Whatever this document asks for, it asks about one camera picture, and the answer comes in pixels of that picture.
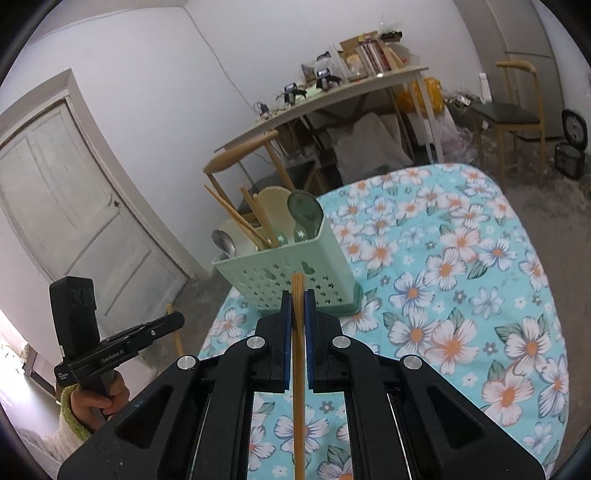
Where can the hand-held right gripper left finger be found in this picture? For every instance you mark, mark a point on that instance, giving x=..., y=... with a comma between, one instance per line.
x=287, y=350

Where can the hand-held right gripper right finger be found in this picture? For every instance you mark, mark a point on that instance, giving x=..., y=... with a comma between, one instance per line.
x=309, y=350

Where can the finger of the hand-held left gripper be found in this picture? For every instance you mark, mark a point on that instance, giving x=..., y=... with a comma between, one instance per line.
x=164, y=326

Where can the green plastic utensil holder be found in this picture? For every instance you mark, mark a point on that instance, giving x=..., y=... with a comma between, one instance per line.
x=286, y=272

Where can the metal spoon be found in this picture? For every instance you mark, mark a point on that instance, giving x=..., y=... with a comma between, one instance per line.
x=224, y=242

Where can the white plastic spoon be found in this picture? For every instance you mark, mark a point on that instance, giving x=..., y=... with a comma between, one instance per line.
x=226, y=226

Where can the green translucent spoon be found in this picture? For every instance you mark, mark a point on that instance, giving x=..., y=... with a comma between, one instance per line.
x=302, y=210

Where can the cream plastic spoon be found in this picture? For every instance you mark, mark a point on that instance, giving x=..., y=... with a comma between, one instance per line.
x=277, y=203

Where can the person's left forearm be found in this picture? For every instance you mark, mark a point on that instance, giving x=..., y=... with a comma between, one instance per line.
x=69, y=424

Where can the person's left hand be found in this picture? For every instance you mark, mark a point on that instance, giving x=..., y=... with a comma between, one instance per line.
x=83, y=408

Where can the white panel door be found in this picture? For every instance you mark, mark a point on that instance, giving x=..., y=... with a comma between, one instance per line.
x=69, y=194

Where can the floral blue blanket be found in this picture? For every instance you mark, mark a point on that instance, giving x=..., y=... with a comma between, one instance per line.
x=461, y=277

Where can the wooden chair with dark seat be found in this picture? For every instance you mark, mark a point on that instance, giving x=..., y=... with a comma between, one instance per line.
x=503, y=113
x=235, y=154

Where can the grey white sack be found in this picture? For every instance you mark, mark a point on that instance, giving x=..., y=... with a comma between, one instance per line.
x=369, y=147

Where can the black charger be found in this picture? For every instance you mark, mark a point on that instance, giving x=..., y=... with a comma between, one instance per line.
x=263, y=110

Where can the light green cloth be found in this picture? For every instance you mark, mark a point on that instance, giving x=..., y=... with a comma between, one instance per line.
x=311, y=93

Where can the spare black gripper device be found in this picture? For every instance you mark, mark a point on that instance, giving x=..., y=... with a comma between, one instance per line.
x=293, y=93
x=327, y=81

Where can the clear plastic bag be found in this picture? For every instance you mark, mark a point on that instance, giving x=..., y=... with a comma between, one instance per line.
x=455, y=138

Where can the wooden table with white legs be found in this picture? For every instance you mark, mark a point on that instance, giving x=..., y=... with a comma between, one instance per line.
x=341, y=94

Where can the snack bag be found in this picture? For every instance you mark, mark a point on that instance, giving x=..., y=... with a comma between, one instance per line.
x=308, y=71

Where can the yellow plastic bag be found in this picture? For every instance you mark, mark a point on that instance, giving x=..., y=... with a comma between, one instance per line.
x=431, y=92

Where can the clear striped jar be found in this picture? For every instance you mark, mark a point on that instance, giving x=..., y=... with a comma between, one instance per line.
x=371, y=57

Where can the cardboard box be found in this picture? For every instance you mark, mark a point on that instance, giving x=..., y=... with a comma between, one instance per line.
x=358, y=44

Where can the white bottle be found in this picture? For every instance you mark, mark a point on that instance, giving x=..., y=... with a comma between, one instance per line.
x=485, y=87

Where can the black rice cooker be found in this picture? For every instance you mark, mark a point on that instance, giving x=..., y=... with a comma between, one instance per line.
x=570, y=161

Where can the silver refrigerator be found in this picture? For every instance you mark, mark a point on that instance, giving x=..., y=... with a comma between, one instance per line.
x=526, y=37

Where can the white door frame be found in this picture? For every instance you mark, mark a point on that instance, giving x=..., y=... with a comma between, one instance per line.
x=129, y=184

